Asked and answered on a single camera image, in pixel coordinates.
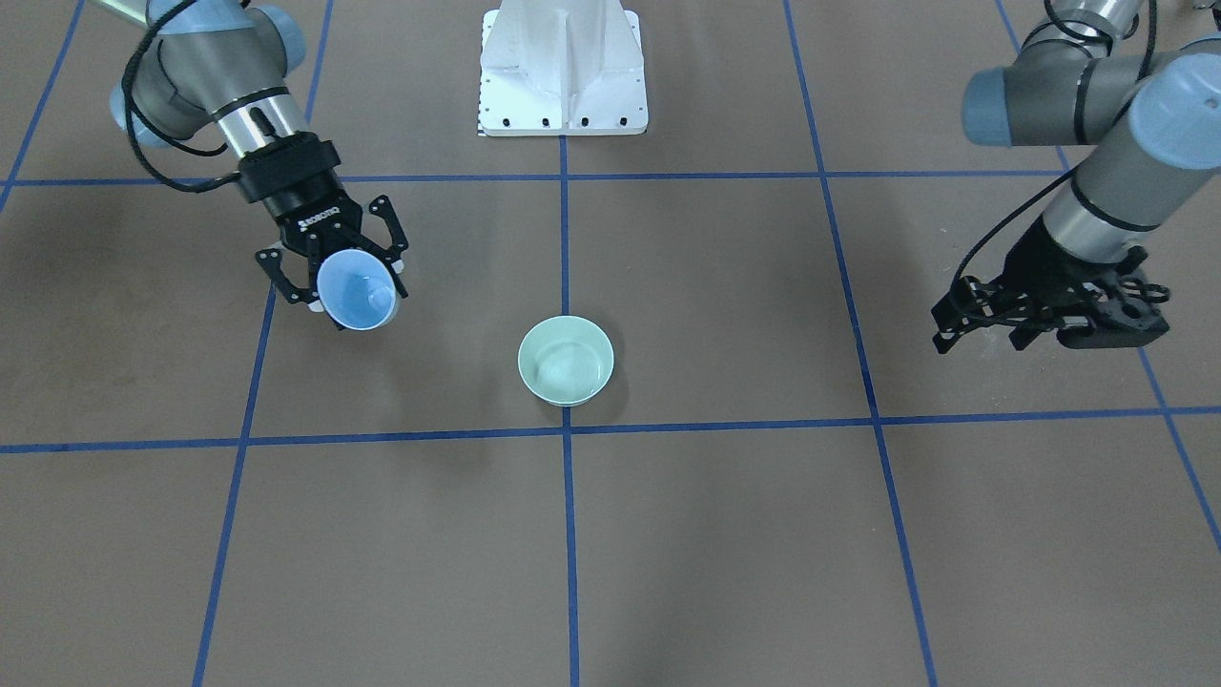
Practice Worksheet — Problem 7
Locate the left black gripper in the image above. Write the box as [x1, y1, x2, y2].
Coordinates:
[930, 218, 1171, 355]

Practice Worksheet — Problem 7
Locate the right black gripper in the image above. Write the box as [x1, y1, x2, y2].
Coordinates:
[237, 134, 409, 331]

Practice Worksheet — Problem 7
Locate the light blue plastic cup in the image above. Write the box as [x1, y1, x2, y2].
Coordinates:
[317, 249, 400, 331]

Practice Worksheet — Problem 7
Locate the light green bowl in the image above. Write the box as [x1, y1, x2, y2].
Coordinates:
[516, 316, 617, 408]

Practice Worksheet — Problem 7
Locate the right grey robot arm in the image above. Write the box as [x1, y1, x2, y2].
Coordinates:
[106, 1, 409, 331]

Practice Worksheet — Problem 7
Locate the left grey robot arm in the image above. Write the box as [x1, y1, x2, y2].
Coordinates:
[930, 1, 1220, 353]

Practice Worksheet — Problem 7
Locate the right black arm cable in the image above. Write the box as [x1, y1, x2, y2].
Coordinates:
[122, 0, 252, 195]

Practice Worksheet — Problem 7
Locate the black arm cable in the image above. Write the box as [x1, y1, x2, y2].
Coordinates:
[949, 0, 1160, 336]
[122, 0, 252, 195]

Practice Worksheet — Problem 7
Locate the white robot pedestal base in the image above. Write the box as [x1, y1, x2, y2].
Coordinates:
[477, 1, 650, 135]

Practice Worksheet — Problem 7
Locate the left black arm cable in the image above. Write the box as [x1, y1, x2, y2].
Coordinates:
[949, 0, 1160, 336]

